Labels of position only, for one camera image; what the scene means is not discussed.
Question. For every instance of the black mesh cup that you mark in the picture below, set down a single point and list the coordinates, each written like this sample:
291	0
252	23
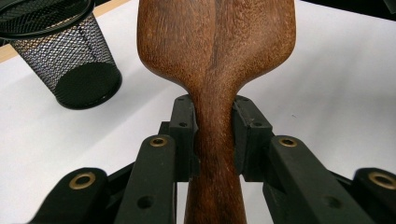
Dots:
77	84

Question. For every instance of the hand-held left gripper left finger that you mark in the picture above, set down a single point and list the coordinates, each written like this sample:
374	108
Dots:
149	180

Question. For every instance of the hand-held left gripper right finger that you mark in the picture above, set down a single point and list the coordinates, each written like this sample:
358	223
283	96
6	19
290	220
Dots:
295	180

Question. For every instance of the brown wooden scoop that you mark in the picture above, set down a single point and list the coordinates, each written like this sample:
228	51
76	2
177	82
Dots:
214	62

